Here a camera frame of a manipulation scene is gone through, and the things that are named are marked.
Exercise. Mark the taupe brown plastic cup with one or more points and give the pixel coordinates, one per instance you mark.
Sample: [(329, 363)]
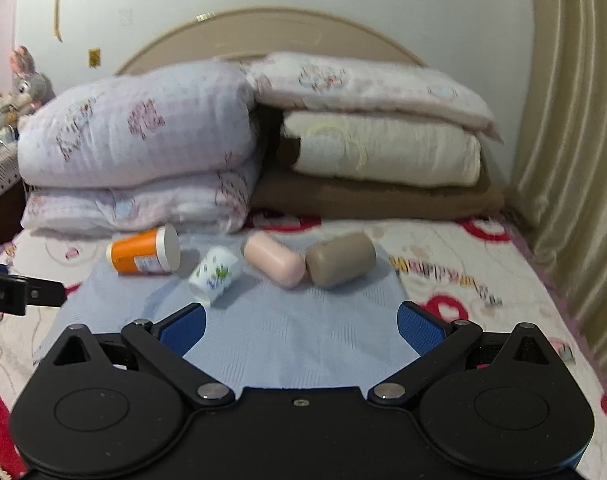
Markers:
[(340, 260)]

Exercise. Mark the pink bear print pillow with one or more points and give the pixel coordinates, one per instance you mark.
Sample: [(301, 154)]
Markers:
[(297, 81)]

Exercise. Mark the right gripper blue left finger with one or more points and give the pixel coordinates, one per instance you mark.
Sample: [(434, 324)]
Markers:
[(162, 347)]

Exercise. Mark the white floral paper cup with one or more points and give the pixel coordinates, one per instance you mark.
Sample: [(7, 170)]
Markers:
[(215, 273)]

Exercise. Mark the pink checked folded quilt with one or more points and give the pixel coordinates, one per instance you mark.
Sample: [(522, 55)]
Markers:
[(128, 153)]

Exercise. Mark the orange white paper cup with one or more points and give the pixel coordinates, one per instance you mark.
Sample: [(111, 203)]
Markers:
[(155, 251)]

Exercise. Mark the cream folded blanket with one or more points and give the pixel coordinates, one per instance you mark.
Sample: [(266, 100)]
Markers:
[(390, 149)]

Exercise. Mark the beige wooden headboard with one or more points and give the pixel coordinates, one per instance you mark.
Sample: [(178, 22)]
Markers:
[(248, 34)]

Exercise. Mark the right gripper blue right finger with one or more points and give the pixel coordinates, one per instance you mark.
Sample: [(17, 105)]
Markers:
[(440, 345)]

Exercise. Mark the brown folded blanket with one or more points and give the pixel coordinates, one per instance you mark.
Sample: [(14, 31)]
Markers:
[(286, 191)]

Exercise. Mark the pink plastic cup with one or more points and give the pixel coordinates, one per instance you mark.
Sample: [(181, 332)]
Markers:
[(281, 264)]

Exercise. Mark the beige striped curtain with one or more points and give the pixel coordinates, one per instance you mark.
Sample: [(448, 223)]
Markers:
[(559, 181)]

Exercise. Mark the light blue patterned cloth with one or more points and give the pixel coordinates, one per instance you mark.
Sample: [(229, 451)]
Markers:
[(258, 334)]

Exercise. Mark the grey rabbit plush toy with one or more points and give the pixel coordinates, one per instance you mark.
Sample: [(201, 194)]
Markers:
[(31, 89)]

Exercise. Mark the yellow wall sticker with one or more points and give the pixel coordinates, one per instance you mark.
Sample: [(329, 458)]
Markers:
[(94, 58)]

